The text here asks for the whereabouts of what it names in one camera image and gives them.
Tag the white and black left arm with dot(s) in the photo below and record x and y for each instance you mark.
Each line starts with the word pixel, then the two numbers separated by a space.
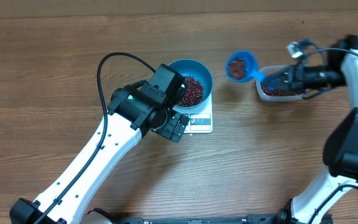
pixel 134 110

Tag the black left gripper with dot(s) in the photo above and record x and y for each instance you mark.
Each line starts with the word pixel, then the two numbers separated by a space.
pixel 169 131

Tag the blue metal bowl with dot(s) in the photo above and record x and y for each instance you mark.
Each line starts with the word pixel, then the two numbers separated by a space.
pixel 195 69

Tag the blue plastic measuring scoop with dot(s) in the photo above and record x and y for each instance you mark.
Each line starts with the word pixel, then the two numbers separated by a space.
pixel 243 67

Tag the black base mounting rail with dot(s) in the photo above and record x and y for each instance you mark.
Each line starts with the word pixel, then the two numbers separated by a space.
pixel 98 215

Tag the red adzuki beans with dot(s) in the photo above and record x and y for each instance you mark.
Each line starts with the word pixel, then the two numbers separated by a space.
pixel 194 92

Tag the white digital kitchen scale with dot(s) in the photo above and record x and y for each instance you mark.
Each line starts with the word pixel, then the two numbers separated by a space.
pixel 201 117

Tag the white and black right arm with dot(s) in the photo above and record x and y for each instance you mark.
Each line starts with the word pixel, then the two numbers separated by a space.
pixel 340 153

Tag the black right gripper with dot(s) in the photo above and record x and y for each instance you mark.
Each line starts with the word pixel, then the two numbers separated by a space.
pixel 294 75

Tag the clear plastic food container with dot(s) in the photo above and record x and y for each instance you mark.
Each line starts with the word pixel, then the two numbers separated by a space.
pixel 271 95

